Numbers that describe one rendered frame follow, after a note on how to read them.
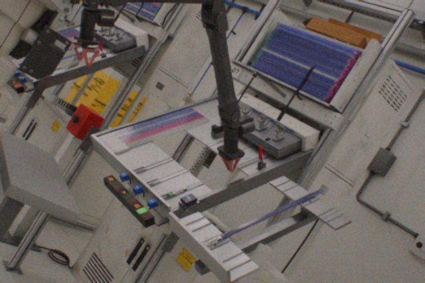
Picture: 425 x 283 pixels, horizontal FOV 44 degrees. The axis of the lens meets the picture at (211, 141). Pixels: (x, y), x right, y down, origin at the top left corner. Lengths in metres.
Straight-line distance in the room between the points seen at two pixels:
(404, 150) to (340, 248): 0.79
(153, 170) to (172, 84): 1.42
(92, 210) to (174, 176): 1.59
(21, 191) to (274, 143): 1.04
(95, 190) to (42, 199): 1.88
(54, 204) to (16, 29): 0.55
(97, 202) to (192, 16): 1.37
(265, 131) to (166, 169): 0.46
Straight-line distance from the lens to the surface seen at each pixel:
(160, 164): 2.18
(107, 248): 2.60
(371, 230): 3.67
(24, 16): 1.76
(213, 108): 2.61
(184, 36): 3.44
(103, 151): 2.33
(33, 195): 1.68
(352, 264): 3.67
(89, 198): 3.56
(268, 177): 2.13
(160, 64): 3.40
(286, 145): 2.19
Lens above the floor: 1.07
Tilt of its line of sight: 2 degrees down
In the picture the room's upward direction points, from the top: 32 degrees clockwise
